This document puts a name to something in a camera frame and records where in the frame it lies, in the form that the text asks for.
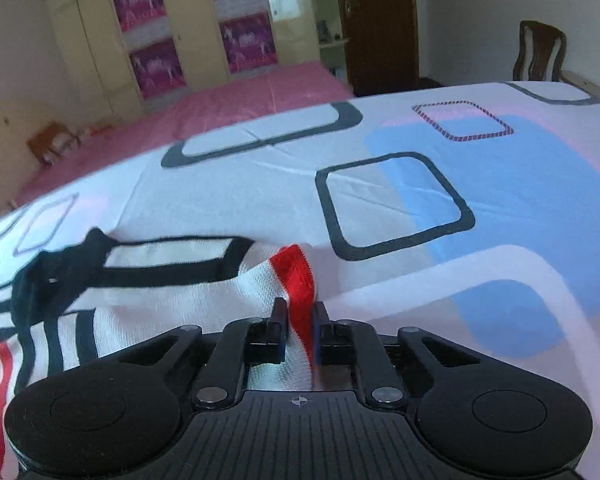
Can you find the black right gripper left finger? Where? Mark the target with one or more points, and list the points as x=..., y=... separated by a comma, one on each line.
x=267, y=338

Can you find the cream wardrobe with purple panels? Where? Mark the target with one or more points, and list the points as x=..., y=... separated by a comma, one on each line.
x=130, y=57

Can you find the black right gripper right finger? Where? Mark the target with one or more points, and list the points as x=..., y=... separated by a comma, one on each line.
x=331, y=340

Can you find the cream corner shelf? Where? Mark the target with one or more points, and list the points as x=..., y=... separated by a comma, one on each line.
x=332, y=40

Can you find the pink bed cover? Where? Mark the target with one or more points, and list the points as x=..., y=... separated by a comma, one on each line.
x=283, y=89

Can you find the orange patterned pillow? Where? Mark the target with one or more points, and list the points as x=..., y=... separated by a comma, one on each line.
x=48, y=144

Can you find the striped white black red garment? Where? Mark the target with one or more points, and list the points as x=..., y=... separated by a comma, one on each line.
x=68, y=308

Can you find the dark wooden chair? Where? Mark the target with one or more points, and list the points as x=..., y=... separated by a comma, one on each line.
x=542, y=51

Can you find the patterned white blue bedsheet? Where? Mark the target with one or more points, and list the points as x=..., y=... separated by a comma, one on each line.
x=456, y=231

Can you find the dark wooden door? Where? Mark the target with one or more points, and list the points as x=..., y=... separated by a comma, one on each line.
x=382, y=47

